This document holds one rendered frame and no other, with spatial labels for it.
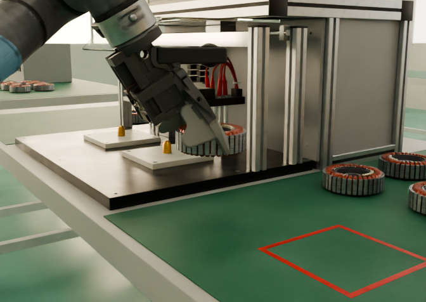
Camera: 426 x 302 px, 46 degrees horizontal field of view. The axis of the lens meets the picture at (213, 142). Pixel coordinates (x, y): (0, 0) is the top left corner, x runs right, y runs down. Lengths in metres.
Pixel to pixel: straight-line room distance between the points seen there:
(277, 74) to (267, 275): 0.64
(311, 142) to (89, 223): 0.52
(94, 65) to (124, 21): 5.40
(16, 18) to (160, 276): 0.36
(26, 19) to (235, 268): 0.41
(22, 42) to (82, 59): 5.36
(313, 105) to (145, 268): 0.57
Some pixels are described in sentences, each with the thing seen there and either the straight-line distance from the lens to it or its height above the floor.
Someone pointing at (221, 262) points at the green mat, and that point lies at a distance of 0.65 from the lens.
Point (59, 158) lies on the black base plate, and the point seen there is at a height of 0.77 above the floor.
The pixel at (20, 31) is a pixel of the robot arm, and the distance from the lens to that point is 0.67.
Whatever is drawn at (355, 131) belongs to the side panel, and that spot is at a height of 0.82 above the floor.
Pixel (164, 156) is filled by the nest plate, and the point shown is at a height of 0.78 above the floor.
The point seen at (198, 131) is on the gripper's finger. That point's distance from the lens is 0.71.
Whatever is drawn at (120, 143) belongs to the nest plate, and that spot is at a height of 0.78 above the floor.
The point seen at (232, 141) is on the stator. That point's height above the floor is 0.88.
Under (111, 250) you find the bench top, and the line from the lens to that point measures 0.76.
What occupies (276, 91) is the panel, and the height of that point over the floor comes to 0.91.
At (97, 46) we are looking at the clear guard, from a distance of 1.01.
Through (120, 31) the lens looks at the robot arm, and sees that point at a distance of 0.69.
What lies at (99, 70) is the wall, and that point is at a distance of 6.11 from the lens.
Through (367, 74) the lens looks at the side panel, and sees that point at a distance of 1.19.
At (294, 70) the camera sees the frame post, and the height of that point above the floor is 0.97.
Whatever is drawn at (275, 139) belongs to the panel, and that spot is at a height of 0.80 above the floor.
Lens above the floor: 1.02
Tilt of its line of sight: 11 degrees down
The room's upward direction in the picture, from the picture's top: straight up
